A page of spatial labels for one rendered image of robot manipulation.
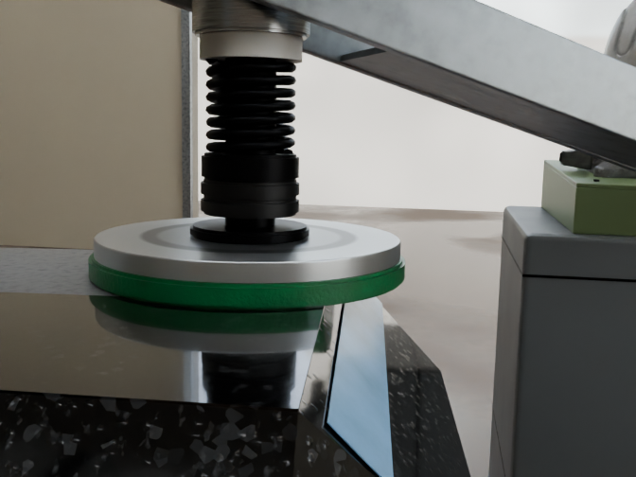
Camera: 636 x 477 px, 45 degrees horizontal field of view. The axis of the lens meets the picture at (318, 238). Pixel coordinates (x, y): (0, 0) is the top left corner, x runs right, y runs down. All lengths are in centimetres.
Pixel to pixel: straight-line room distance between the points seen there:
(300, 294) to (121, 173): 526
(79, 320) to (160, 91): 515
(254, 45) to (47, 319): 21
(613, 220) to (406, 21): 70
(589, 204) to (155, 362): 87
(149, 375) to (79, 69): 550
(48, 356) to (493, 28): 35
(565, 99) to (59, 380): 39
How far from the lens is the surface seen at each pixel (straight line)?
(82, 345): 38
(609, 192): 115
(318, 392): 33
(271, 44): 51
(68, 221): 590
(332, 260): 45
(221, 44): 51
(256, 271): 44
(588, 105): 58
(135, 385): 32
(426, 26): 52
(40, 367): 35
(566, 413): 119
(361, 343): 45
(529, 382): 117
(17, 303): 48
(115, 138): 569
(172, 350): 37
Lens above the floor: 95
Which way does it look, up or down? 9 degrees down
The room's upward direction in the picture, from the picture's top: 1 degrees clockwise
